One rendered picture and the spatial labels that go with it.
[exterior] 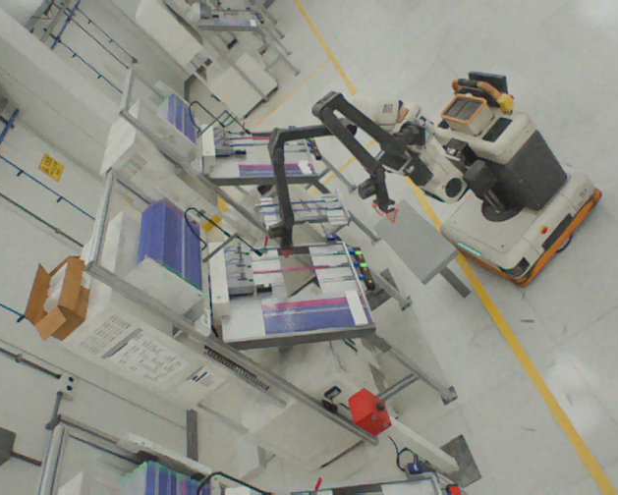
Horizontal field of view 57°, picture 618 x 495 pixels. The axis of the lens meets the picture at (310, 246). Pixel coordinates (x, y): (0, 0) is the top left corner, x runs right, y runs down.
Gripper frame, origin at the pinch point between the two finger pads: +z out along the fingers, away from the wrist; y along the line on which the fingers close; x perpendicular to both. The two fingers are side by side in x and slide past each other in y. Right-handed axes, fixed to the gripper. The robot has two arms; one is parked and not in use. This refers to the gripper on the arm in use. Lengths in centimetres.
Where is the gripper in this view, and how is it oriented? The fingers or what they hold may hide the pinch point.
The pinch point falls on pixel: (286, 255)
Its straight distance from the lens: 307.8
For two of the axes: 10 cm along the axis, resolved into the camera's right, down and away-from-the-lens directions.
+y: 1.8, 5.8, -7.9
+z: -0.6, 8.1, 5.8
